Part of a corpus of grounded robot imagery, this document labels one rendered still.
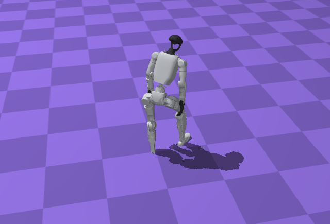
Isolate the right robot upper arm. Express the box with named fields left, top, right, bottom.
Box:
left=177, top=58, right=187, bottom=88

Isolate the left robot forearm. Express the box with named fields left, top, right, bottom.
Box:
left=146, top=75, right=154, bottom=93

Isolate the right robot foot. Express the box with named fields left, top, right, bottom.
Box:
left=178, top=133, right=190, bottom=146

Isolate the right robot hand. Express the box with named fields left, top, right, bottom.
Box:
left=177, top=100, right=185, bottom=116

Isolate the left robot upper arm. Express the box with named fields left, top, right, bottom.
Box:
left=146, top=52, right=159, bottom=78

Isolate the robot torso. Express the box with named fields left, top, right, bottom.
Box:
left=150, top=50, right=180, bottom=106

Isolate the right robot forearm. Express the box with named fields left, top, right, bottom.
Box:
left=178, top=81, right=186, bottom=104

